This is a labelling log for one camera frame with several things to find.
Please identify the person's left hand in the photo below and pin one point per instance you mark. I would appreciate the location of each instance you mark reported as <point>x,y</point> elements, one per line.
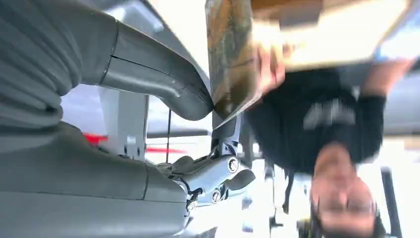
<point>272,72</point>

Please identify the person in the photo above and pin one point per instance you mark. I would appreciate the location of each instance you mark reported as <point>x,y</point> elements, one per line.
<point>328,131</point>

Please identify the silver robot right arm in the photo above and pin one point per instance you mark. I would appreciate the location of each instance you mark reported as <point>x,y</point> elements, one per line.
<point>29,59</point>

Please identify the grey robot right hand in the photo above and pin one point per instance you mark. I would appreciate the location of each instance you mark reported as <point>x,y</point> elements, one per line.
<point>82,197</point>

